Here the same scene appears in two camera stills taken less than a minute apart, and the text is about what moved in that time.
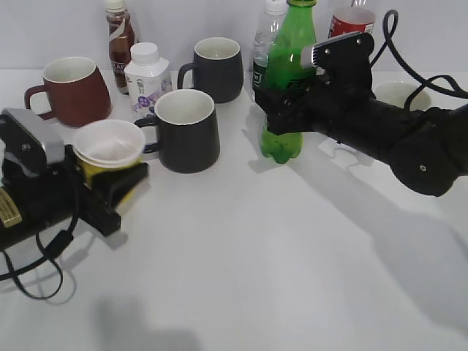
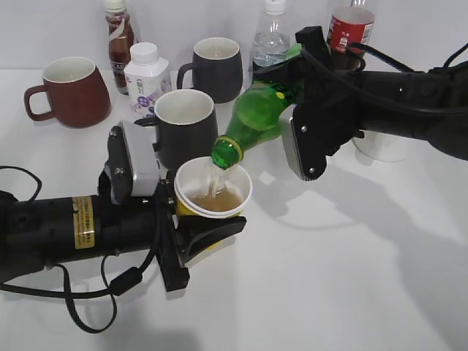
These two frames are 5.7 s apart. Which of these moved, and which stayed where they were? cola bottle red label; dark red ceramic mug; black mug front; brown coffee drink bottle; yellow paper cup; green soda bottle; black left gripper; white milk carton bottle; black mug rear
Moved: black left gripper; yellow paper cup; green soda bottle
Stayed: cola bottle red label; white milk carton bottle; black mug front; dark red ceramic mug; brown coffee drink bottle; black mug rear
